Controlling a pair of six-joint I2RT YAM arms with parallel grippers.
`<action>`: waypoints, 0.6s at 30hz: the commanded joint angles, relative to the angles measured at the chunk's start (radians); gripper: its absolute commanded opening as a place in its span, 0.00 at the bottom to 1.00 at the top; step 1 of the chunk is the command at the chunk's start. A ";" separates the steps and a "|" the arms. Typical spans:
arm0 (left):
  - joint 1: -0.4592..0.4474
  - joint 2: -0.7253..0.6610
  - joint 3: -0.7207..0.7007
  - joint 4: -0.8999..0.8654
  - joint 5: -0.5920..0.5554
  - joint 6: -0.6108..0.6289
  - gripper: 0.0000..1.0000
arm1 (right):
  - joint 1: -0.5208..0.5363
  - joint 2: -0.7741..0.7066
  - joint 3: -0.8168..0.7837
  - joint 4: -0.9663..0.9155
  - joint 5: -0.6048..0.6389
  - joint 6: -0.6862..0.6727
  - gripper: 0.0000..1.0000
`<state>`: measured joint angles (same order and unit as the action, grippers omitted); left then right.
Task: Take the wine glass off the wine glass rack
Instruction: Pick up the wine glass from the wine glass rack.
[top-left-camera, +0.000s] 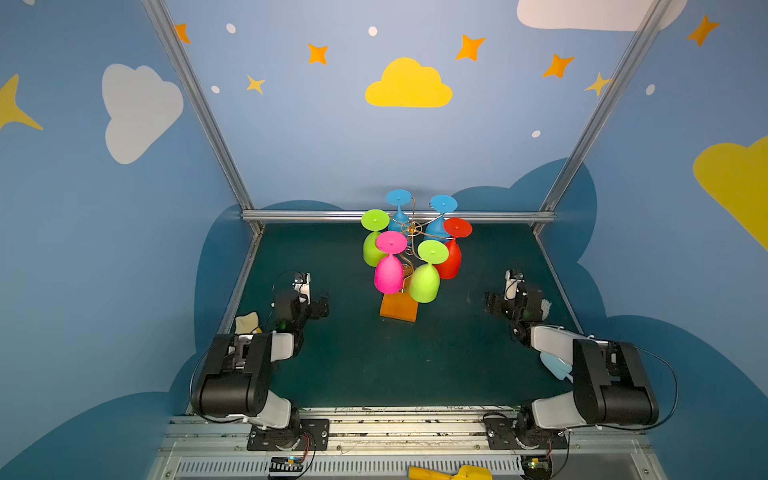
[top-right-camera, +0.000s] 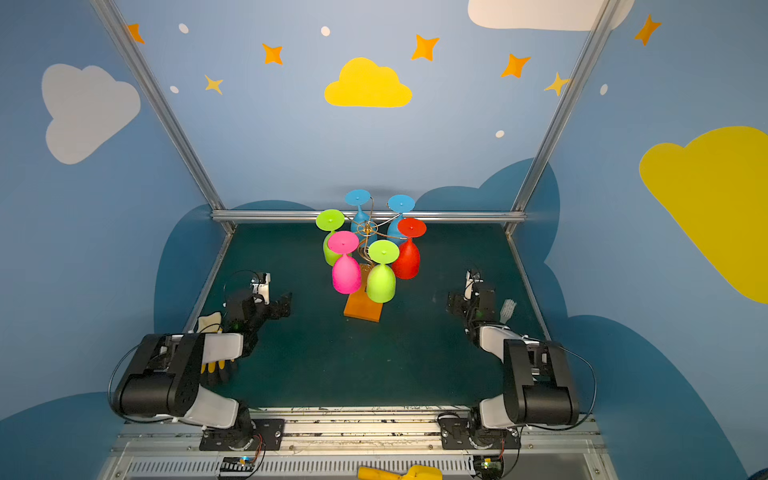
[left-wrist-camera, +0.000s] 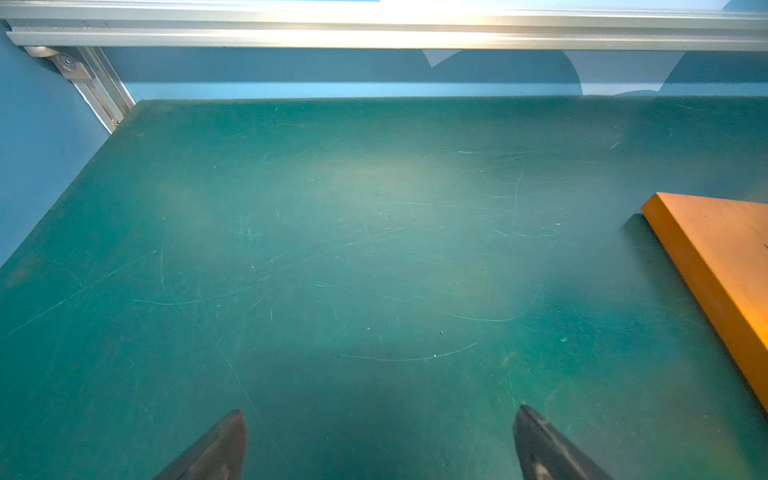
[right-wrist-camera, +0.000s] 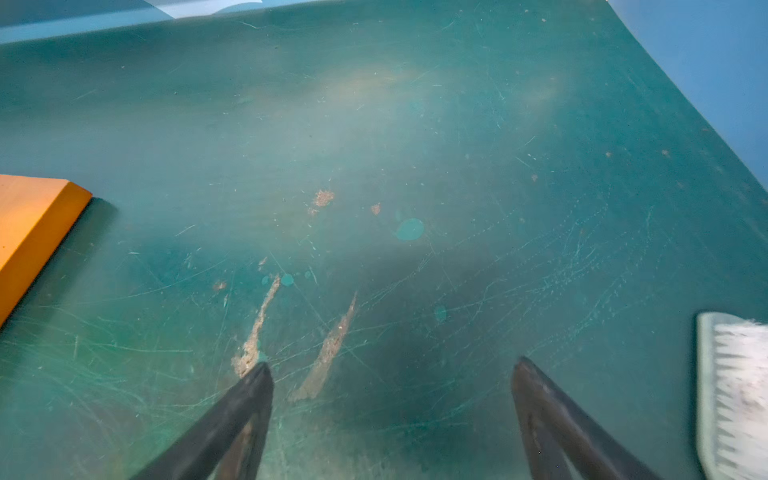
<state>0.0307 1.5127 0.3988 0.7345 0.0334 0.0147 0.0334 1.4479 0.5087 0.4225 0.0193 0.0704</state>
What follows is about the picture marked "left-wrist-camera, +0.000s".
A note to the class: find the aluminium back frame rail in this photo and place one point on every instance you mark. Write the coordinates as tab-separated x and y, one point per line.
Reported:
373	25

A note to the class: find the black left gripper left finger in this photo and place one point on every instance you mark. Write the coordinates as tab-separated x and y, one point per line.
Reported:
218	454

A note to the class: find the aluminium left corner post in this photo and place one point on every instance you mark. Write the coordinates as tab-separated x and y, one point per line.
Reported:
94	77

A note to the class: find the orange wooden rack base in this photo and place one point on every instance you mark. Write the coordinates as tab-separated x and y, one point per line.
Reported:
719	247

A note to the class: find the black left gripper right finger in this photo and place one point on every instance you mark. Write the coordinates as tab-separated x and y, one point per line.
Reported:
545	453

